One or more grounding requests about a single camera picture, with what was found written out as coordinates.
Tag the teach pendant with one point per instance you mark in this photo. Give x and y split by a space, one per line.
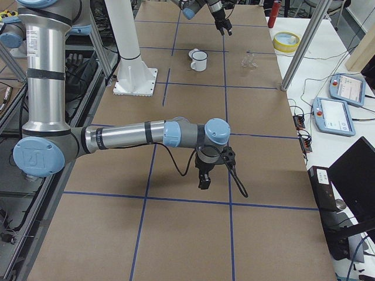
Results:
333 116
347 88

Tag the red cylinder bottle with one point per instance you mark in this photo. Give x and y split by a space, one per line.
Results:
274 13

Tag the aluminium frame post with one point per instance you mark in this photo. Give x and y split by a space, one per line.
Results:
306 40

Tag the white enamel mug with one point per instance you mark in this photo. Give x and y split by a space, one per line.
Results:
199 61

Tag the yellow tape roll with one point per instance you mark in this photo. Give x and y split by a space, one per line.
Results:
286 42

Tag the clear plastic funnel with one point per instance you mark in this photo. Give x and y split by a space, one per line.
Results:
248 61

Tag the black computer box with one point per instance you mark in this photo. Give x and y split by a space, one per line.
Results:
322 189

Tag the white camera stand base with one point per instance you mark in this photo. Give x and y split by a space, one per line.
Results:
133 77

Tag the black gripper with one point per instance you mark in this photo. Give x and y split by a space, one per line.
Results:
218 16
203 168

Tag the black monitor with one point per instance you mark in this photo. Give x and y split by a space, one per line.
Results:
353 177

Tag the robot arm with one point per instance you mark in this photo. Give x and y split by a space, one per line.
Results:
48 143
216 7

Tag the lower teach pendant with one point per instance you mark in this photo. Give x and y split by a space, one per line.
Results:
333 116

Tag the wooden board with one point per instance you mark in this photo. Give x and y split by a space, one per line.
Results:
363 52

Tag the black usb hub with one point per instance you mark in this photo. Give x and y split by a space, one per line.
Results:
299 121
305 143

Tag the upper teach pendant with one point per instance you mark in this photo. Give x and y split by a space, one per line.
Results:
347 88

